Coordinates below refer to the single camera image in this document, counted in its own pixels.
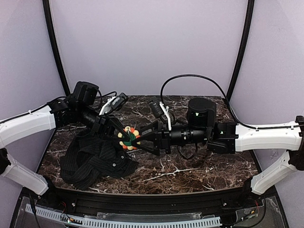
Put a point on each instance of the left black frame post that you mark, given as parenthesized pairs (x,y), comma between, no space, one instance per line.
(54,46)

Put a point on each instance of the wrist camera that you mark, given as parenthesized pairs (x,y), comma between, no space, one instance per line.
(114,103)
(159,109)

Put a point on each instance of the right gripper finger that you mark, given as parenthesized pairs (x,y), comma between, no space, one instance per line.
(146,146)
(152,130)

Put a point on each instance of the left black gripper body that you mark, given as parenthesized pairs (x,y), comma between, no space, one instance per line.
(103,125)

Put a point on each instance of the flower brooch green orange yellow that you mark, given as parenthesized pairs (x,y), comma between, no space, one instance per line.
(132,134)

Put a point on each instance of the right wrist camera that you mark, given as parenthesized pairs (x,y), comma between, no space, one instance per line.
(159,109)

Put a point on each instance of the white slotted cable duct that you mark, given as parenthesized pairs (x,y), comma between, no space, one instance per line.
(128,221)

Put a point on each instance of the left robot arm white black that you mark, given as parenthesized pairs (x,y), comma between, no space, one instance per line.
(76,107)

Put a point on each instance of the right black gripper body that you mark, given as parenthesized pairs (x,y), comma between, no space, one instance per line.
(164,138)

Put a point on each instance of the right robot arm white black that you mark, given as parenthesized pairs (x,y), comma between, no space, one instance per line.
(231,137)

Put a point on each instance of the black pinstriped shirt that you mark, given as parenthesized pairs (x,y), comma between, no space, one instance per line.
(89,157)

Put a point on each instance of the black frame post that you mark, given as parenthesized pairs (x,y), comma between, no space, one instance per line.
(242,48)
(54,46)

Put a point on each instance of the right black frame post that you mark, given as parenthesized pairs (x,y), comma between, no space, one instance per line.
(242,48)

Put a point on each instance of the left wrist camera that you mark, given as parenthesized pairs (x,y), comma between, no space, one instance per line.
(114,103)

